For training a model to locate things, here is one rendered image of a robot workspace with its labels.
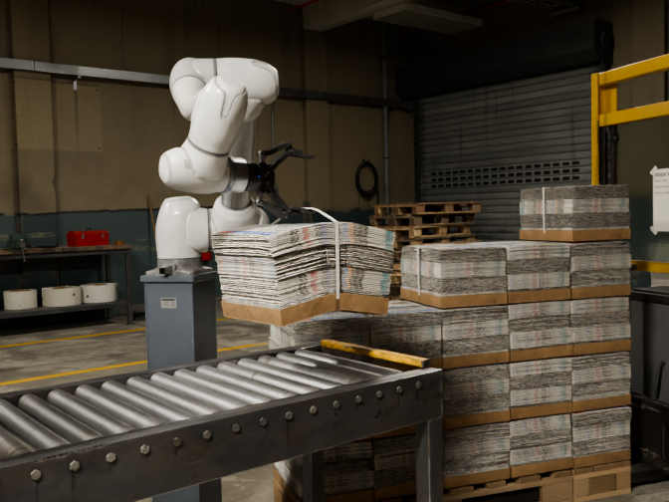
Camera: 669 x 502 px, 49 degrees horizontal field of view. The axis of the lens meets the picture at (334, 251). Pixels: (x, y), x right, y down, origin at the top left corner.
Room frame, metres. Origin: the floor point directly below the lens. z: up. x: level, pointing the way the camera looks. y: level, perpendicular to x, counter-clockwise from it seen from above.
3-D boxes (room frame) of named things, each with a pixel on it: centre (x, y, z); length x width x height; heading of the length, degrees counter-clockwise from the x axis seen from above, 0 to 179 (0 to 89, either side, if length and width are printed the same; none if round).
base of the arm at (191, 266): (2.59, 0.56, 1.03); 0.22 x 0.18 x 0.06; 165
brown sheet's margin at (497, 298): (2.94, -0.47, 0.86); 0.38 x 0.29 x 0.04; 18
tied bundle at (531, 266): (3.04, -0.74, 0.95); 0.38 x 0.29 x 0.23; 19
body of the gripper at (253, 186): (1.85, 0.19, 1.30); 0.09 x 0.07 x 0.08; 128
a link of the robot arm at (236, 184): (1.80, 0.25, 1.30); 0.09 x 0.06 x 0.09; 38
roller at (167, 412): (1.63, 0.43, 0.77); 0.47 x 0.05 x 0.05; 39
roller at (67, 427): (1.50, 0.58, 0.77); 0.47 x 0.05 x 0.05; 39
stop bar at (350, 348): (2.03, -0.10, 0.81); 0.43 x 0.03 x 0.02; 39
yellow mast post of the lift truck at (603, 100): (3.58, -1.33, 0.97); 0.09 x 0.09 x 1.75; 19
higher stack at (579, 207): (3.13, -1.02, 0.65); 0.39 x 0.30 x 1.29; 19
